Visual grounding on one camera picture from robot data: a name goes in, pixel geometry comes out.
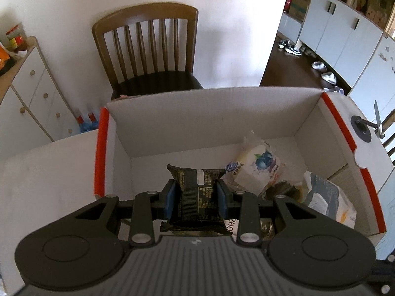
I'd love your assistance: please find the clear packet of black tea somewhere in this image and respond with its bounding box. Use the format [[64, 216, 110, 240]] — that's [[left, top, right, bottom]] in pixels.
[[265, 180, 304, 204]]

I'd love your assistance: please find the brown cardboard carton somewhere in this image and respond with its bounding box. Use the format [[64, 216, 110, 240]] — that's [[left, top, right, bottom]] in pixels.
[[288, 0, 312, 22]]

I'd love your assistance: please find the white sideboard cabinet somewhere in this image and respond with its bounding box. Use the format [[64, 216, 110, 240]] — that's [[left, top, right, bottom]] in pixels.
[[0, 35, 76, 142]]

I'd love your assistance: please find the gold snack packet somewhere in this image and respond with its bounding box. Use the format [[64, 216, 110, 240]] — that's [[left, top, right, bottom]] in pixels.
[[259, 217, 277, 241]]

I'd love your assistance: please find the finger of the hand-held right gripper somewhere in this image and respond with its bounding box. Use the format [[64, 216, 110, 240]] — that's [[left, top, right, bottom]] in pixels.
[[367, 250, 395, 296]]

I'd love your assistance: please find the orange snack bag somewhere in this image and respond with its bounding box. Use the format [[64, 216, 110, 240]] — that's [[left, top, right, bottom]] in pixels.
[[0, 41, 11, 71]]

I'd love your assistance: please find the grey wall cabinet unit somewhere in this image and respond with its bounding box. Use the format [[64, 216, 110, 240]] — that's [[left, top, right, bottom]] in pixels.
[[276, 0, 395, 105]]

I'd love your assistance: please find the pair of dark sneakers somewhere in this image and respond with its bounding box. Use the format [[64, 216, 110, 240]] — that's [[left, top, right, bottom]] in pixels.
[[278, 38, 304, 56]]

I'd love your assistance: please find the white blue-print bread packet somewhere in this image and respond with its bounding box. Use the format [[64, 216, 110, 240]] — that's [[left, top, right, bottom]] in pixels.
[[222, 131, 286, 196]]

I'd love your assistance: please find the grey white wet wipes pack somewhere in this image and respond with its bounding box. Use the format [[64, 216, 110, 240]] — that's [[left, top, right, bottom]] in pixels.
[[301, 171, 358, 230]]

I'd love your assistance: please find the red cardboard box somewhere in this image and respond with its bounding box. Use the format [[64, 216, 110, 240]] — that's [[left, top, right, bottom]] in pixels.
[[93, 86, 386, 244]]

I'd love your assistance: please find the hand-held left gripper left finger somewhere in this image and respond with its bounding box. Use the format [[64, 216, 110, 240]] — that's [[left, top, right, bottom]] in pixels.
[[72, 179, 178, 247]]

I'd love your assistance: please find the brown wooden chair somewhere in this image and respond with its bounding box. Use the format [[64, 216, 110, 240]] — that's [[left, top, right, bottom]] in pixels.
[[379, 108, 395, 167], [92, 2, 204, 101]]

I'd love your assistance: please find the white printed snack packet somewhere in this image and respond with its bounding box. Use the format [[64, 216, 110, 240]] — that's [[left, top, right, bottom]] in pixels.
[[222, 217, 243, 241]]

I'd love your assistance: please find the black round phone stand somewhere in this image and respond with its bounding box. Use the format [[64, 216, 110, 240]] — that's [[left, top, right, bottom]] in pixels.
[[351, 100, 386, 144]]

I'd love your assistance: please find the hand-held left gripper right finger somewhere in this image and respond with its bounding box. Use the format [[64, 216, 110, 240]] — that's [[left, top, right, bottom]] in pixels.
[[216, 179, 321, 247]]

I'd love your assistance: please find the dark brown snack packet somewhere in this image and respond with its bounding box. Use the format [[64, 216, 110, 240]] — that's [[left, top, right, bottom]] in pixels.
[[160, 164, 230, 233]]

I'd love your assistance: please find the red-lid jar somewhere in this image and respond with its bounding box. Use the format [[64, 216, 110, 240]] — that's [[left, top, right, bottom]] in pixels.
[[6, 25, 25, 50]]

